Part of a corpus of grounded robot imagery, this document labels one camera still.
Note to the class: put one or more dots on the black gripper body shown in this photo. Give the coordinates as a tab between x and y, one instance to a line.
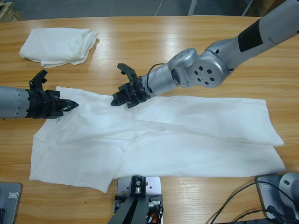
135	91
42	105

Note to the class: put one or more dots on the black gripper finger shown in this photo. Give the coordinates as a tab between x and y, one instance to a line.
69	105
116	102
118	95

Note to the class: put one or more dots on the white t-shirt with black print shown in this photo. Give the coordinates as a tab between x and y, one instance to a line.
163	140

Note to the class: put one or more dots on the folded plain white t-shirt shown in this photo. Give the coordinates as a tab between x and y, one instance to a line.
56	46

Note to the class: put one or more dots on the wooden pallet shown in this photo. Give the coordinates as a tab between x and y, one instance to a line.
9	11

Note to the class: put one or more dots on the brown cardboard box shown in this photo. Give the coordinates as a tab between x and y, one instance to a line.
268	7

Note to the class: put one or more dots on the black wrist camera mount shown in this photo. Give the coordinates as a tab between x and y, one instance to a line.
38	78
127	70

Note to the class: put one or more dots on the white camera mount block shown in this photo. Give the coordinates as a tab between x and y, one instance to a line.
153	184

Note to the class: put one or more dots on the white metal frame leg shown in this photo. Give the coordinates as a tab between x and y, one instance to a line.
248	7
193	7

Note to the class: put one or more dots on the grey base plate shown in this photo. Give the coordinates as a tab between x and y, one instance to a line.
268	193
14	203

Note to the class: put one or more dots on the dark camera post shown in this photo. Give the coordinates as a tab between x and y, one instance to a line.
130	210

